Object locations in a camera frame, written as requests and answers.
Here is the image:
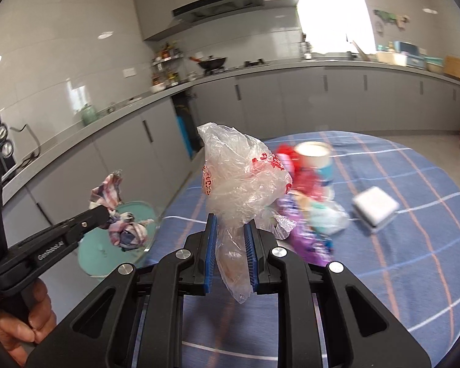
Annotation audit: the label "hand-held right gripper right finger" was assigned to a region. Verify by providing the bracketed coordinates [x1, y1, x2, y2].
[243, 220, 432, 368]

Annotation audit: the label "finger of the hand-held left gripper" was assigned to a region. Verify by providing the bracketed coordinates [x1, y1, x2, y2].
[62, 206, 111, 248]

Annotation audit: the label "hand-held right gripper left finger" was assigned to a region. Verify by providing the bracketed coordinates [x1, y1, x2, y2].
[25, 213, 219, 368]

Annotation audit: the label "teal round bin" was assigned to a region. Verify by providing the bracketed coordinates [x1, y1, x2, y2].
[78, 199, 162, 278]

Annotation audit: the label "plaid cloth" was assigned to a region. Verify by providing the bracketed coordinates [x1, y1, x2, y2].
[89, 169, 148, 253]

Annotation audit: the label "clear plastic bag red print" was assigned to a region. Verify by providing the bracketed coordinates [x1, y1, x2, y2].
[197, 122, 297, 305]

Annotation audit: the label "white square box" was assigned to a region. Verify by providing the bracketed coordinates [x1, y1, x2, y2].
[351, 186, 400, 234]

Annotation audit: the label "person's left hand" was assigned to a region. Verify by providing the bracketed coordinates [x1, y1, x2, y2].
[0, 278, 58, 367]

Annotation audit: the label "purple snack packet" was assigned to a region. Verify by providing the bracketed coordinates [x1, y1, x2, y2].
[282, 194, 335, 267]

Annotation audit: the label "crumpled white teal wrapper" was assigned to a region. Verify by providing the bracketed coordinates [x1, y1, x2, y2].
[310, 199, 349, 236]

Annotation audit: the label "black appliance with dials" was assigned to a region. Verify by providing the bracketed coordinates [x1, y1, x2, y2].
[0, 115, 18, 180]

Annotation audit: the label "white paper cup blue label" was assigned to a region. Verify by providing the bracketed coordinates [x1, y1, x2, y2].
[293, 141, 335, 185]

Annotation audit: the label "blue container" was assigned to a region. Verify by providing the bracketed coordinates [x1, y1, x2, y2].
[176, 113, 194, 158]

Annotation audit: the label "blue plaid tablecloth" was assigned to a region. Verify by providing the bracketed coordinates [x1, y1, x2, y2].
[132, 132, 460, 368]

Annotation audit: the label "grey kitchen counter cabinets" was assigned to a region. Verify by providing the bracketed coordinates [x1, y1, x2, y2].
[0, 56, 460, 238]

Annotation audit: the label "metal spice rack with bottles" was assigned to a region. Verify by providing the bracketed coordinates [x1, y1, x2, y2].
[150, 42, 185, 89]

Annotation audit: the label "black wok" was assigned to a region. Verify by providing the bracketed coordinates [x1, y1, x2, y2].
[190, 56, 229, 76]

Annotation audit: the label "metal utensil holder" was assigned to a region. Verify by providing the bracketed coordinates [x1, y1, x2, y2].
[299, 33, 313, 60]

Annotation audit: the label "leaning wooden board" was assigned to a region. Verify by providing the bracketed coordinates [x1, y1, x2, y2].
[349, 39, 373, 62]

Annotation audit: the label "white basin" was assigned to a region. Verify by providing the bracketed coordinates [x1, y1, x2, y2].
[376, 52, 407, 66]

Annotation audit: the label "grey range hood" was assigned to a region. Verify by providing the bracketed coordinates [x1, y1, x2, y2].
[165, 0, 267, 34]

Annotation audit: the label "bright window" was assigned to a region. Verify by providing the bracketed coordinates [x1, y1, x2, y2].
[293, 0, 377, 55]

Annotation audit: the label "blue storage box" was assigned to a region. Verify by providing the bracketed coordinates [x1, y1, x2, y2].
[393, 40, 427, 68]

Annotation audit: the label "wooden cutting board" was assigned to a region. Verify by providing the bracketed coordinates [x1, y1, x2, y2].
[443, 56, 460, 81]

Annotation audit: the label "black power cable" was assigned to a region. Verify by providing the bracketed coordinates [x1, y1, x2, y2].
[9, 123, 41, 170]

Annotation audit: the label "green wall decoration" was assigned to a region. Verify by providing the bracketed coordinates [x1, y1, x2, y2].
[373, 8, 412, 31]

